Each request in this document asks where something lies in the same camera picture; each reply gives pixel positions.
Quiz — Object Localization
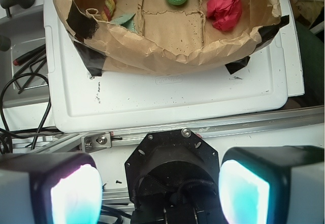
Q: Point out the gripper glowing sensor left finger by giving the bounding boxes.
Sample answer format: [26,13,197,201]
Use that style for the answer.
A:
[1,152,103,223]

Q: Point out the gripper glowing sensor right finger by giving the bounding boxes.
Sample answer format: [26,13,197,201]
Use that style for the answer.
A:
[218,146,324,223]

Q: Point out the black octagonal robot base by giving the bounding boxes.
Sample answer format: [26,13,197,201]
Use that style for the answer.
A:
[124,129,224,223]

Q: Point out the brown paper bag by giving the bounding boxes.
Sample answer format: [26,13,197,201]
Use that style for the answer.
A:
[53,0,289,76]

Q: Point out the teal cloth rag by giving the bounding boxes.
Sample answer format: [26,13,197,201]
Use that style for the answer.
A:
[110,13,138,33]

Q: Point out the metal corner bracket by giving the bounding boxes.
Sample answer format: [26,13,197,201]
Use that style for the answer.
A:
[81,131,112,153]

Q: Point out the black cable loop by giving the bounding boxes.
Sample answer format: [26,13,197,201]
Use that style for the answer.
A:
[0,73,59,154]

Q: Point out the aluminium frame rail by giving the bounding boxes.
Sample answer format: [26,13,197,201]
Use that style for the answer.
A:
[0,107,325,156]

